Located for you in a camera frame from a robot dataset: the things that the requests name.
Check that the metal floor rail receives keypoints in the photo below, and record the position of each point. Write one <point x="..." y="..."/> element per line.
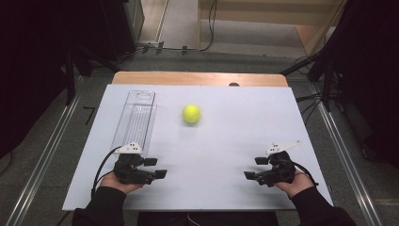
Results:
<point x="44" y="160"/>
<point x="345" y="157"/>

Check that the yellow tennis ball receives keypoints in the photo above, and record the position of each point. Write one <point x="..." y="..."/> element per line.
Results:
<point x="191" y="113"/>

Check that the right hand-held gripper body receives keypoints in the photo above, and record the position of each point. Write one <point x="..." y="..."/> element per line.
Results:
<point x="279" y="171"/>

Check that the person's right hand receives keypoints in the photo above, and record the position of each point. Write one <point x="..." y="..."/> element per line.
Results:
<point x="298" y="185"/>

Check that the person's dark clothing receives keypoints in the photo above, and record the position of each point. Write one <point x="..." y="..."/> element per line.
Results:
<point x="219" y="219"/>

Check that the wooden table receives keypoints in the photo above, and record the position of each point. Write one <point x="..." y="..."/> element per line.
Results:
<point x="188" y="78"/>

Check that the person's left hand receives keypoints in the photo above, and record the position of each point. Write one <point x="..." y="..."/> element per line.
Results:
<point x="120" y="185"/>

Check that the black cabinet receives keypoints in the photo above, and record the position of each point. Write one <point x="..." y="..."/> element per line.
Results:
<point x="125" y="25"/>

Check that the black metal stand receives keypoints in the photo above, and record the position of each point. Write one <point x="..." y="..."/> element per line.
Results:
<point x="326" y="78"/>
<point x="70" y="78"/>

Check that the white board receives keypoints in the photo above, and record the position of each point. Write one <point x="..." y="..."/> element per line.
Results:
<point x="219" y="150"/>

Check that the light wooden furniture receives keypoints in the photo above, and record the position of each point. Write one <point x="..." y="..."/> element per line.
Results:
<point x="266" y="12"/>

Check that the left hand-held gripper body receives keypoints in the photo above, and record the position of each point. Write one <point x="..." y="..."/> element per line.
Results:
<point x="131" y="171"/>

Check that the clear plastic container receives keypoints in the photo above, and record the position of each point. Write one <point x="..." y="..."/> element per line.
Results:
<point x="135" y="122"/>

